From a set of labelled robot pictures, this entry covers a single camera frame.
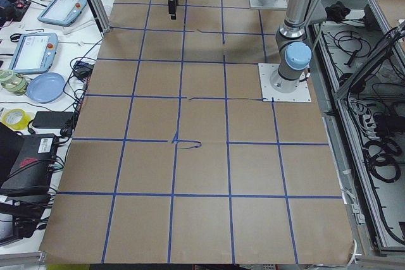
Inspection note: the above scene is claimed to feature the far blue teach pendant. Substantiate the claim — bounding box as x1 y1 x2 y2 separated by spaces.
37 0 87 27

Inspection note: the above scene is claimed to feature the blue teach pendant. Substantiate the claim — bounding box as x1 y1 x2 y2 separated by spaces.
37 0 87 27
9 33 59 75

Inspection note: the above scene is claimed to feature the near blue teach pendant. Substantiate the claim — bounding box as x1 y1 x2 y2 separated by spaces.
9 33 59 75

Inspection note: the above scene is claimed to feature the light blue plate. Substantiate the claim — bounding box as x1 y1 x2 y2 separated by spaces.
26 72 65 103

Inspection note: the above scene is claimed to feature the black power adapter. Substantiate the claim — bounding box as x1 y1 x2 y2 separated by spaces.
32 111 73 129

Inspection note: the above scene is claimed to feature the green tape rolls stack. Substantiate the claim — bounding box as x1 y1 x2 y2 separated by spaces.
1 70 28 95

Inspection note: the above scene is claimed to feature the yellow tape roll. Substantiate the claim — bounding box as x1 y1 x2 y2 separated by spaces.
2 109 31 131

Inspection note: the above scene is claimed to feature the black computer box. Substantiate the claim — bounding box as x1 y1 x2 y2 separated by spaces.
1 133 57 197

